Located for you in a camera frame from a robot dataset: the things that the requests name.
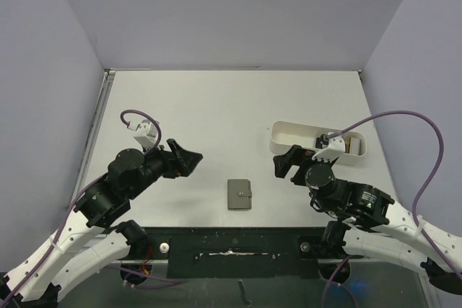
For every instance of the grey blue card holder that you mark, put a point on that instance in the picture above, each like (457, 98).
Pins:
(239, 195)

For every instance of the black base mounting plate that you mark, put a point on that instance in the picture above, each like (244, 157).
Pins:
(237, 252)

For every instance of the left aluminium rail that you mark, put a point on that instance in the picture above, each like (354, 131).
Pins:
(84, 176)

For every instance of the stack of dark cards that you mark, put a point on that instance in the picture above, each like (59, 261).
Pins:
(353, 144)

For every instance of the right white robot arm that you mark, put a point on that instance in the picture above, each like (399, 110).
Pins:
(368, 222)

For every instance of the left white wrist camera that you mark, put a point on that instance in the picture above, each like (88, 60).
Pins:
(146, 133)

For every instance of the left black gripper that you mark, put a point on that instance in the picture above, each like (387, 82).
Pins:
(185, 161)

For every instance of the white plastic tray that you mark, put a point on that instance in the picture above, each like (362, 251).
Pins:
(285, 134)

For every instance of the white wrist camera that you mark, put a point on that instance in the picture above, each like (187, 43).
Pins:
(146, 133)
(332, 147)

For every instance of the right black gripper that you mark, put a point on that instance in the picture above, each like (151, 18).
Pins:
(298, 163)

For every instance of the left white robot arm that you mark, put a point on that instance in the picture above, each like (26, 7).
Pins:
(94, 210)

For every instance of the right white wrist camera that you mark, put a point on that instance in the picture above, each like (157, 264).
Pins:
(332, 147)

